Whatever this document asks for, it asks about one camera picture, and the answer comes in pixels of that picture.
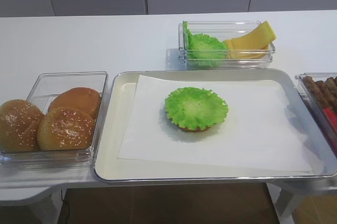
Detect clear bun container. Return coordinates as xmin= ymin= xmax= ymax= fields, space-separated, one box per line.
xmin=1 ymin=72 xmax=108 ymax=169

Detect remaining green lettuce pile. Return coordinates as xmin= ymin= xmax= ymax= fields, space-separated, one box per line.
xmin=183 ymin=21 xmax=229 ymax=68

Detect sesame bun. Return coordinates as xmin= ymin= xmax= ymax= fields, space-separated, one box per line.
xmin=1 ymin=99 xmax=44 ymax=152
xmin=37 ymin=107 xmax=95 ymax=151

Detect right sesame bun top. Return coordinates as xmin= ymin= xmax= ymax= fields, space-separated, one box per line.
xmin=37 ymin=107 xmax=95 ymax=151

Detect red tomato slices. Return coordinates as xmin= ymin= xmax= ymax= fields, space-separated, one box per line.
xmin=323 ymin=107 xmax=337 ymax=131

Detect bottom bun on tray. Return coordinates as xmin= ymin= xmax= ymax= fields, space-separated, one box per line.
xmin=177 ymin=125 xmax=212 ymax=133

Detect clear lettuce cheese container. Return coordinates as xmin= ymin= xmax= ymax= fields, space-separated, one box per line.
xmin=179 ymin=21 xmax=275 ymax=69

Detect black cable under table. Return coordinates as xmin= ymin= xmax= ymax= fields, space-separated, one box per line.
xmin=60 ymin=188 xmax=70 ymax=224

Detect green lettuce leaf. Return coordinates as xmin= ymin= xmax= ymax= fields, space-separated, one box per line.
xmin=165 ymin=87 xmax=229 ymax=128

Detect clear patty container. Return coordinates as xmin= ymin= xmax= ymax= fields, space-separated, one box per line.
xmin=295 ymin=73 xmax=336 ymax=154

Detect lower yellow cheese slices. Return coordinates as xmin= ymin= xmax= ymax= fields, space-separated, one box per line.
xmin=227 ymin=45 xmax=269 ymax=59

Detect brown meat patties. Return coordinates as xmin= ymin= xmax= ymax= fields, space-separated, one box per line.
xmin=302 ymin=76 xmax=336 ymax=114

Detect white paper sheet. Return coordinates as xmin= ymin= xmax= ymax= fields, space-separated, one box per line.
xmin=118 ymin=76 xmax=312 ymax=172

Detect plain bun bottom in container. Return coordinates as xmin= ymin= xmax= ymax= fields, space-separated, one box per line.
xmin=48 ymin=87 xmax=101 ymax=119

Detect silver metal tray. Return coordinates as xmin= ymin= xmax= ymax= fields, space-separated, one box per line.
xmin=95 ymin=69 xmax=336 ymax=182

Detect left sesame bun top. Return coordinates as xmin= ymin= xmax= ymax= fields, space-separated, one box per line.
xmin=1 ymin=99 xmax=44 ymax=152

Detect upper yellow cheese slice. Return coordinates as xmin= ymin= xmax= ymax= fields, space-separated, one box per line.
xmin=225 ymin=21 xmax=276 ymax=50

